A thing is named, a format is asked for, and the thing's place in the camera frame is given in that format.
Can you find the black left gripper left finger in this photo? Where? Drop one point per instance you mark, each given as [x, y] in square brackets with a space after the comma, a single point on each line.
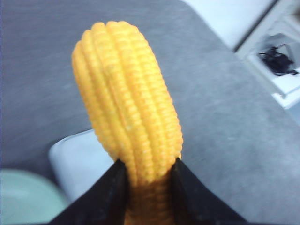
[104, 203]

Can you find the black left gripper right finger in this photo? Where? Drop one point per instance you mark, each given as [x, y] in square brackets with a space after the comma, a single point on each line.
[194, 204]

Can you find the yellow corn cob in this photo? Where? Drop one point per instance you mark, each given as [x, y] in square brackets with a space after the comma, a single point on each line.
[132, 114]

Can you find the silver digital kitchen scale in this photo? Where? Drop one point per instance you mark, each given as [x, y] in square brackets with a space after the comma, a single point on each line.
[78, 161]

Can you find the pale green plate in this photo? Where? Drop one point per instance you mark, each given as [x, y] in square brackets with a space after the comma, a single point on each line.
[28, 198]

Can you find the white box with black cables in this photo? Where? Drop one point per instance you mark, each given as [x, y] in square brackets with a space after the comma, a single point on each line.
[272, 51]

